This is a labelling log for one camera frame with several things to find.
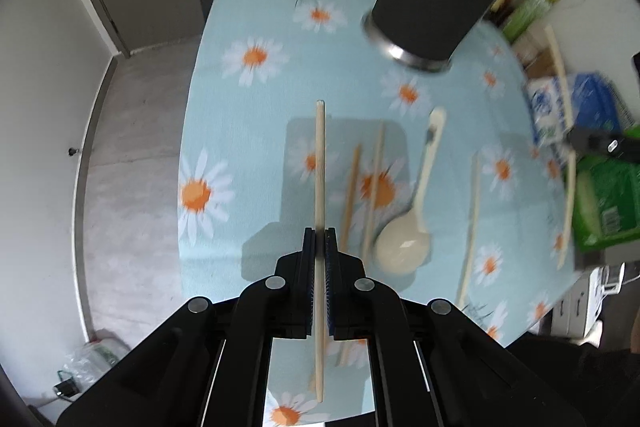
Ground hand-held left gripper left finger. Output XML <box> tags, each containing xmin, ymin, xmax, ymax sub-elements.
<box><xmin>57</xmin><ymin>229</ymin><xmax>317</xmax><ymax>427</ymax></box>

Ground grey storage box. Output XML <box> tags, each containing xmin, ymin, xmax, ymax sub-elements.
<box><xmin>550</xmin><ymin>262</ymin><xmax>631</xmax><ymax>343</ymax></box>

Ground clear plastic bag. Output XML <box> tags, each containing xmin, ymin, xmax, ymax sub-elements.
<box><xmin>52</xmin><ymin>339</ymin><xmax>133</xmax><ymax>400</ymax></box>

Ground person's dark trousers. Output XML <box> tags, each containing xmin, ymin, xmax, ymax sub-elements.
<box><xmin>500</xmin><ymin>327</ymin><xmax>640</xmax><ymax>427</ymax></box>

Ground long wooden chopstick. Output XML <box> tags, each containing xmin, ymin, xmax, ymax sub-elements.
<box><xmin>544</xmin><ymin>26</ymin><xmax>577</xmax><ymax>270</ymax></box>

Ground white ceramic spoon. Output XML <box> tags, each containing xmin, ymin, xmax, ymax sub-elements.
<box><xmin>374</xmin><ymin>107</ymin><xmax>447</xmax><ymax>275</ymax></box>

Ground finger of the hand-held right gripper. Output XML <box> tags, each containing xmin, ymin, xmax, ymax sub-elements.
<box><xmin>567</xmin><ymin>124</ymin><xmax>640</xmax><ymax>160</ymax></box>

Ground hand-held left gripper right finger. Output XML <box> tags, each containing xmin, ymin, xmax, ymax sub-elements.
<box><xmin>325</xmin><ymin>229</ymin><xmax>583</xmax><ymax>427</ymax></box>

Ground white blue salt bag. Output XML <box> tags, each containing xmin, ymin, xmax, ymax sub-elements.
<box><xmin>525</xmin><ymin>72</ymin><xmax>626</xmax><ymax>152</ymax></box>

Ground green sugar bag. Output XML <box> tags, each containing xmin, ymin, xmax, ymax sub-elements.
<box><xmin>570</xmin><ymin>154</ymin><xmax>640</xmax><ymax>255</ymax></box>

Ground blue daisy print tablecloth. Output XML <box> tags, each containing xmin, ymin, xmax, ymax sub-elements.
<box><xmin>177</xmin><ymin>0</ymin><xmax>583</xmax><ymax>427</ymax></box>

